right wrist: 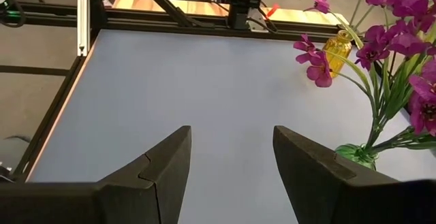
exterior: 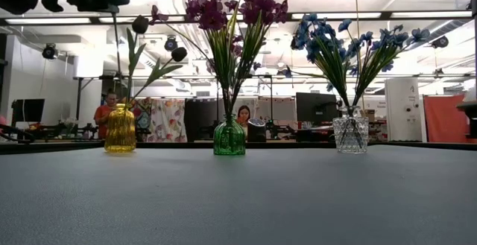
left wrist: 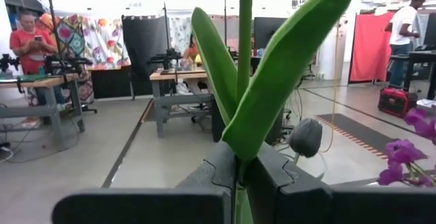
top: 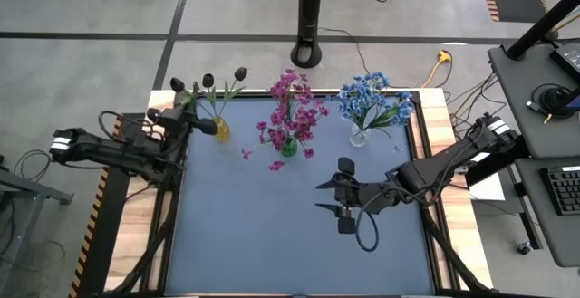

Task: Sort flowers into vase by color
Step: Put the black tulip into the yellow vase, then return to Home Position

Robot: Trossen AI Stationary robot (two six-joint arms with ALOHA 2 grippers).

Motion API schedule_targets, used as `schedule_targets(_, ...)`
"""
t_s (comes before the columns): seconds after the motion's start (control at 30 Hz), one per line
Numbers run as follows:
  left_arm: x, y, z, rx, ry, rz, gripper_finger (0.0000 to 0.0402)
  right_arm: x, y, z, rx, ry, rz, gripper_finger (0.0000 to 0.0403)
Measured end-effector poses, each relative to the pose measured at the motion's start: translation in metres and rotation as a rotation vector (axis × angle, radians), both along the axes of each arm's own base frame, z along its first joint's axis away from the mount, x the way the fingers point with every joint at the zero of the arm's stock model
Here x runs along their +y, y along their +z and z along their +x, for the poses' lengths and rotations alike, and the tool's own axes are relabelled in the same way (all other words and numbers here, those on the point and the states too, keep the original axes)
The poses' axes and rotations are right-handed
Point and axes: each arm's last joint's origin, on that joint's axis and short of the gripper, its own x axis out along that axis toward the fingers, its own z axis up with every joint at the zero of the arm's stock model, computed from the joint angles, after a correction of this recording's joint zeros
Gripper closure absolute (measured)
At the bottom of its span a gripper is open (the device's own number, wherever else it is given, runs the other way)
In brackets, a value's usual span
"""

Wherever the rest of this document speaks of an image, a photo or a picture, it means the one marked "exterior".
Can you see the black overhead light bar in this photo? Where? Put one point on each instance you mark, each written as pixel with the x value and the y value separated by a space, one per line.
pixel 93 19

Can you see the person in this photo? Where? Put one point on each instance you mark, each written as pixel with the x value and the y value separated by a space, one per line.
pixel 243 114
pixel 103 116

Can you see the black ceiling spotlight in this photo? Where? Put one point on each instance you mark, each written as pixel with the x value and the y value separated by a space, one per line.
pixel 50 51
pixel 440 42
pixel 170 44

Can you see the small black round device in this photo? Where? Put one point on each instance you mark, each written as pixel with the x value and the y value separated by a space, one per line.
pixel 256 129

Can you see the black aluminium table frame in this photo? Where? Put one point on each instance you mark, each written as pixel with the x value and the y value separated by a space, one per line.
pixel 56 146

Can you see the black partition panel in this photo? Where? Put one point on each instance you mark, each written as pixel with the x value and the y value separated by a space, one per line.
pixel 199 120

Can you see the yellow glass vase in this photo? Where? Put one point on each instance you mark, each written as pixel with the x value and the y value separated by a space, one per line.
pixel 120 129

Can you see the black diagonal frame strut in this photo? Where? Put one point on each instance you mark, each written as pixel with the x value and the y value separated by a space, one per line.
pixel 16 134

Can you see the black computer monitor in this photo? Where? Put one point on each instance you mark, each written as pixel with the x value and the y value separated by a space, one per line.
pixel 313 105
pixel 30 110

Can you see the white cabinet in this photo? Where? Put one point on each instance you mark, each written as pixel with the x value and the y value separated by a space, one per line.
pixel 404 103

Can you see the green glass vase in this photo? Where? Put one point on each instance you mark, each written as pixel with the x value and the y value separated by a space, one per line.
pixel 229 137

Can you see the clear glass vase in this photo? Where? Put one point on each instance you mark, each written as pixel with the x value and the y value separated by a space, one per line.
pixel 350 133

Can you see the floral patterned cloth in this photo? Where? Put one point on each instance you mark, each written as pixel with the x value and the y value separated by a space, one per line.
pixel 167 120

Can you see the black rig frame post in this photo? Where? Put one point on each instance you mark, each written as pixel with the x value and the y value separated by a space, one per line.
pixel 475 51

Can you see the orange partition wall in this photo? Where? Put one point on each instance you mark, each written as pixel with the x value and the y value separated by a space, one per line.
pixel 443 118

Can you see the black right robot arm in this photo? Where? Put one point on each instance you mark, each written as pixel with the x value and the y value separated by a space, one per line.
pixel 469 122

